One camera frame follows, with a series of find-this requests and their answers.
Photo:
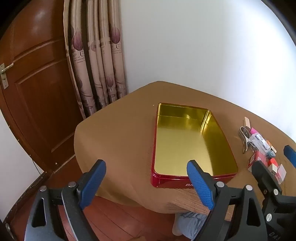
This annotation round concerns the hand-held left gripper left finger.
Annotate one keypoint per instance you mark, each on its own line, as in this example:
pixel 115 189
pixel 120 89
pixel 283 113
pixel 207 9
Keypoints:
pixel 92 183

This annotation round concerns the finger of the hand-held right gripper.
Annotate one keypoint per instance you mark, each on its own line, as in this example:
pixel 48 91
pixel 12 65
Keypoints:
pixel 291 155
pixel 266 178

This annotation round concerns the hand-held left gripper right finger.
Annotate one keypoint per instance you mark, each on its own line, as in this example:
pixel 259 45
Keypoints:
pixel 200 185

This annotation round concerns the red tin box gold inside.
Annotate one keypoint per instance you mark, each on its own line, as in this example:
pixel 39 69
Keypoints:
pixel 185 143

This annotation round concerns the white black patterned box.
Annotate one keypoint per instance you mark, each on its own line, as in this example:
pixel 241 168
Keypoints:
pixel 274 171

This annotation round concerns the light pink box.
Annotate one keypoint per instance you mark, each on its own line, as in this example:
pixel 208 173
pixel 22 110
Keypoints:
pixel 282 173

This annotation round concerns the small orange red block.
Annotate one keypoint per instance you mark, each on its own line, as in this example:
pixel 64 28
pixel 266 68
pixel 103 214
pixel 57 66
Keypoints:
pixel 272 162

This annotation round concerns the flat red box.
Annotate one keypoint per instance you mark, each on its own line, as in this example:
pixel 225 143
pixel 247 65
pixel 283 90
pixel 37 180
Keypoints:
pixel 254 160

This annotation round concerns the clear plastic packaged item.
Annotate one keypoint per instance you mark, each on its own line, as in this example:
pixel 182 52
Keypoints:
pixel 260 141

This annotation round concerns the person's blue trouser leg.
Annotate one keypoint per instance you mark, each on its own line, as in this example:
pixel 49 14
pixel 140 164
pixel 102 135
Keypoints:
pixel 189 223

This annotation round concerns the small pink block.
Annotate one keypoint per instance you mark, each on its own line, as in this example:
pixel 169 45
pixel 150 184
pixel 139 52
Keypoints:
pixel 253 131

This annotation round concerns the silver metal clipper tool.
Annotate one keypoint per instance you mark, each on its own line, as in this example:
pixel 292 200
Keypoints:
pixel 244 138

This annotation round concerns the brown tablecloth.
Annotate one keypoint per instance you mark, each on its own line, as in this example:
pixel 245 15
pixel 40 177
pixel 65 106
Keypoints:
pixel 115 139

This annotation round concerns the brown wooden door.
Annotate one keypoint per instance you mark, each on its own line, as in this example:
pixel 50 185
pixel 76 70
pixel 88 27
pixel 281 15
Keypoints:
pixel 34 92

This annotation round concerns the beige leaf print curtain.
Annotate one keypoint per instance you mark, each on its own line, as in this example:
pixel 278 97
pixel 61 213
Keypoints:
pixel 99 58

